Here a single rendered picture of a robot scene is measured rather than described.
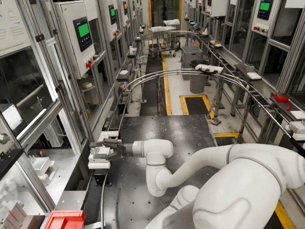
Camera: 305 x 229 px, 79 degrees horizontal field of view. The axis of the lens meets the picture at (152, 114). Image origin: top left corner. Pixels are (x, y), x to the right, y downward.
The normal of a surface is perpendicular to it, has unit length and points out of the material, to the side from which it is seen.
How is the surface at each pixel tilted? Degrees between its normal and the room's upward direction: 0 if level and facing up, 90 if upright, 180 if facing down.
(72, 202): 0
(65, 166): 0
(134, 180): 0
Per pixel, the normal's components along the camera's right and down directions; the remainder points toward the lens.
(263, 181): 0.24, -0.60
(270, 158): 0.00, -0.73
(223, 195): -0.34, -0.75
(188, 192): 0.04, -0.87
